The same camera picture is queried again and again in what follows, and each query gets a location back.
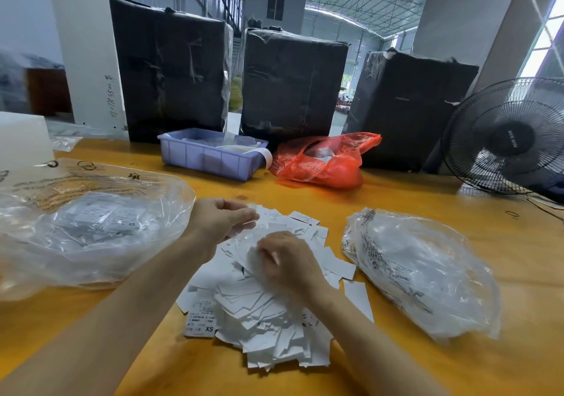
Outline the person's right hand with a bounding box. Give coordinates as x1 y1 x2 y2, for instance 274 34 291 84
254 231 334 308

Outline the white foam box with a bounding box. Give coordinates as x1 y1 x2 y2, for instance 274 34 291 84
0 111 56 172

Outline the red plastic bag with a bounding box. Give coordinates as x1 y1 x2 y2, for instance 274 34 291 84
270 131 384 191

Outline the person's left hand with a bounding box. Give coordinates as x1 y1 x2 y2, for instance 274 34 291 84
180 198 260 260

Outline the person's left forearm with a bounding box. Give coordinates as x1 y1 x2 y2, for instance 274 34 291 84
0 237 206 396

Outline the large black wrapped bale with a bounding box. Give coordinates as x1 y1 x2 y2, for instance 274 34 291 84
343 50 481 174
109 0 234 144
240 27 350 150

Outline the black table fan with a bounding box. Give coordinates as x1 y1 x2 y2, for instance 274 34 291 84
441 78 564 200

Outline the brown wooden cabinet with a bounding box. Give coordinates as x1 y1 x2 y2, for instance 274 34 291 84
25 67 73 117

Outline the person's right forearm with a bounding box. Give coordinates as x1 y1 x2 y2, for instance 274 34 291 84
308 287 451 396

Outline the pile of white labels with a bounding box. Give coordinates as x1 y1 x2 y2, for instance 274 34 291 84
175 205 375 373

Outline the clear plastic bag black print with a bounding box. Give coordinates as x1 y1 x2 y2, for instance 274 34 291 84
341 207 502 343

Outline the large clear bag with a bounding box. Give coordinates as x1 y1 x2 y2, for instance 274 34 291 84
0 157 197 301

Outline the blue plastic bin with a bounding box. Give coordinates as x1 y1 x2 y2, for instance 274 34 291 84
157 128 274 182

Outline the bundle of cables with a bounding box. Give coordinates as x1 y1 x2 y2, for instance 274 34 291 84
529 194 564 223

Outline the white pillar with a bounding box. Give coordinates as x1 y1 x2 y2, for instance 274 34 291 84
46 0 127 132

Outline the grey cabin with window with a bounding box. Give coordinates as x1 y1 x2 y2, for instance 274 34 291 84
243 0 308 35

